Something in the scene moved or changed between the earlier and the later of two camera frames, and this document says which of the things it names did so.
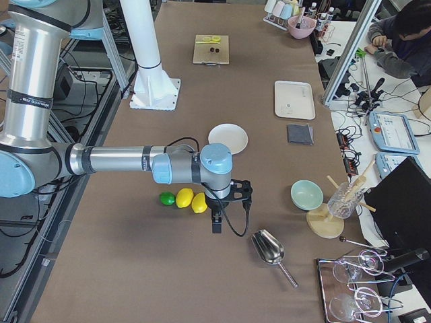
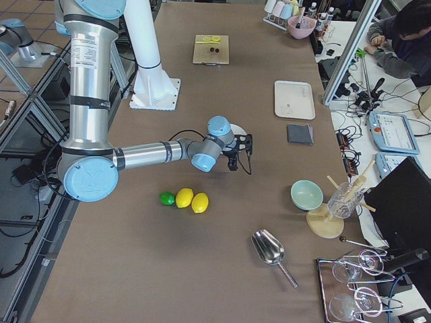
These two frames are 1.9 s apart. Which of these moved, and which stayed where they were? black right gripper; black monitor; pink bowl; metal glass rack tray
Moved: black right gripper
Stayed: black monitor; pink bowl; metal glass rack tray
